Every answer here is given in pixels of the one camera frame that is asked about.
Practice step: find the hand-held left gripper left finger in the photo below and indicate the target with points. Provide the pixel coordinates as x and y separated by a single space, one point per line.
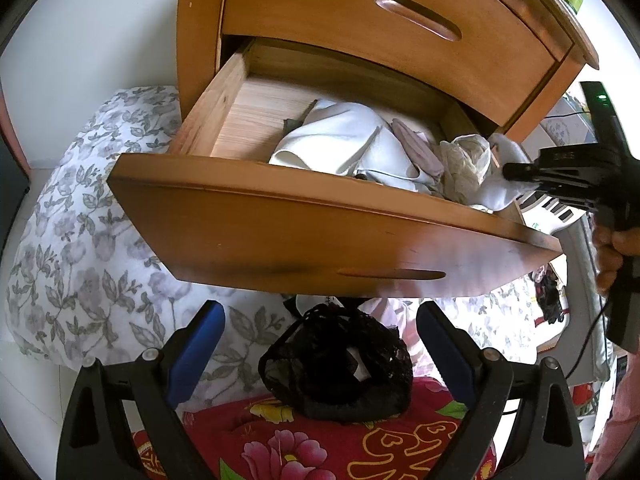
195 355

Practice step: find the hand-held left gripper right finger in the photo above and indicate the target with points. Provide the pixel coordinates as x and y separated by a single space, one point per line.
445 355

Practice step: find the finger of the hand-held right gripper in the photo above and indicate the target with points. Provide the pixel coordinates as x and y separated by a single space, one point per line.
570 197
530 171

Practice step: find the pale pink garment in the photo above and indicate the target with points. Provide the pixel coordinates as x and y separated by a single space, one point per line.
417 147

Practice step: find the wooden nightstand drawer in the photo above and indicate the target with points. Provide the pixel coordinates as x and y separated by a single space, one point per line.
275 235
310 10

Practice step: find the person's right hand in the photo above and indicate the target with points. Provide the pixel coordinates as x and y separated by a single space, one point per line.
607 260

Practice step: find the white cutout chair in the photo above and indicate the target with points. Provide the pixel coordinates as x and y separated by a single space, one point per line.
545 210

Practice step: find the cream lace garment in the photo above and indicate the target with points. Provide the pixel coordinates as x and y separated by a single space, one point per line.
465 165

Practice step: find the black lace underwear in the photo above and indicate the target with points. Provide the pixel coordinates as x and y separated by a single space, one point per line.
330 360

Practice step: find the grey floral white blanket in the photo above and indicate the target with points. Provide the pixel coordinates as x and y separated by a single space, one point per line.
90 260

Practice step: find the red floral blanket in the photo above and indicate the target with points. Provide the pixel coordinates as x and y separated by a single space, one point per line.
310 450

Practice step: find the person's pink clothing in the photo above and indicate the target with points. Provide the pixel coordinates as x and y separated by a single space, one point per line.
620 420

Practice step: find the white garment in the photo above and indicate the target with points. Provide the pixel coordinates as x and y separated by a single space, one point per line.
340 140

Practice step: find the dark panel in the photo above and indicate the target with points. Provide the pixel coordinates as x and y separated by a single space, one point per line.
12 195

